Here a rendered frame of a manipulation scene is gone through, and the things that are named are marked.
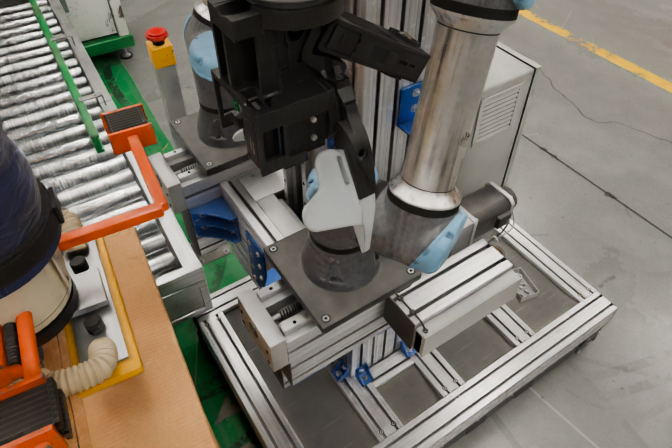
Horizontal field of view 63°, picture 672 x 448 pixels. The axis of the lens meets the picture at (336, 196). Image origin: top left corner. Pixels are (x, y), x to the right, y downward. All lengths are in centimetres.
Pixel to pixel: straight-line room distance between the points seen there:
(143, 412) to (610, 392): 169
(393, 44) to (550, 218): 238
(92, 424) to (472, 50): 85
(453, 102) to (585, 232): 203
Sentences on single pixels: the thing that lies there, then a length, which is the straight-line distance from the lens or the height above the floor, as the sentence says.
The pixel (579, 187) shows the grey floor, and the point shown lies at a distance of 297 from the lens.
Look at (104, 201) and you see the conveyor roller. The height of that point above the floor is 54.
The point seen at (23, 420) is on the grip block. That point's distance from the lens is 83.
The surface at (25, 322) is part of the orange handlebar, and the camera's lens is 92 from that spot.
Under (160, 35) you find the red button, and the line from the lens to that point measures 185.
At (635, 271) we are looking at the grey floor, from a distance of 269.
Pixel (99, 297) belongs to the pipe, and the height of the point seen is 110.
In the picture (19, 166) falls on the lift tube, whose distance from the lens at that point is 84.
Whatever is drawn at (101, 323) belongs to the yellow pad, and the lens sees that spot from 100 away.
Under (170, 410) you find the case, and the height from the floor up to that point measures 94.
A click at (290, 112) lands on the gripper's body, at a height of 165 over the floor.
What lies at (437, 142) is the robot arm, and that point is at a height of 138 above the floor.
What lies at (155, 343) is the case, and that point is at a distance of 113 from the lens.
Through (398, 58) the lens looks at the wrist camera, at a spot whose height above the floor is 165.
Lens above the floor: 187
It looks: 44 degrees down
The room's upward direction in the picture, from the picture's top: straight up
